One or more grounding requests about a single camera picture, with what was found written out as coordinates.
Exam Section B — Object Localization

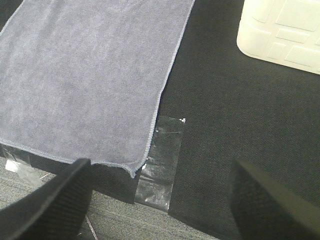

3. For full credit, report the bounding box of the grey microfibre towel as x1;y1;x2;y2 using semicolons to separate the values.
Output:
0;0;194;177

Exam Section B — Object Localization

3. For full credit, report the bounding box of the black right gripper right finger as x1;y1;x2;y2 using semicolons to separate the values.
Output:
229;160;320;240

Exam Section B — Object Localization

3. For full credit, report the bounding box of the white embossed plastic bin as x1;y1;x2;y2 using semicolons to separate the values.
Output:
236;0;320;75

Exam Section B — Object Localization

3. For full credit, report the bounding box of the centre clear tape strip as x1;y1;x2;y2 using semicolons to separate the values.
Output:
1;144;33;181

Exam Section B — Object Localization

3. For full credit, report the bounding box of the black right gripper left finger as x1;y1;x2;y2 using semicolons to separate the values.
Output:
0;158;93;240

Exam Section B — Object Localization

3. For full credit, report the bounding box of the right clear tape strip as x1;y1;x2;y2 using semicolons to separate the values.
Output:
134;116;186;213

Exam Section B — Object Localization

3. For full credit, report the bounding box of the clear tape strip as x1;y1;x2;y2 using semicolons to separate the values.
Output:
134;116;186;213
1;144;33;181

